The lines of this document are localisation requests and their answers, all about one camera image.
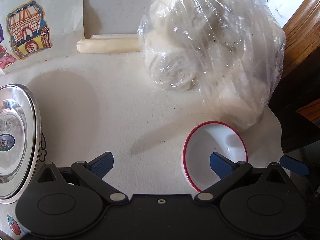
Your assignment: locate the plastic bag of buns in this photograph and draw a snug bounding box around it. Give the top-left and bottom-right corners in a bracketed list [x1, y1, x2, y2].
[138, 0, 285, 131]

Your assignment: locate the coloured houses drawing paper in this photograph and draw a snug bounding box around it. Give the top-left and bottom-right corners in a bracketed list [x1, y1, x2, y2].
[1, 0, 84, 75]

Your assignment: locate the cream rolling pin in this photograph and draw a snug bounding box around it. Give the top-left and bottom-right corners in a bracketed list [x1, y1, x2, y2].
[76, 34, 140, 54]

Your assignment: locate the white red-rimmed bowl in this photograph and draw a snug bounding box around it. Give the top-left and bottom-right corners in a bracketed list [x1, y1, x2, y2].
[181, 121, 248, 192]

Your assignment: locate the top steel plate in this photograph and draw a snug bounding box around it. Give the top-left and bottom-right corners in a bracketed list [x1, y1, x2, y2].
[0, 84, 42, 201]

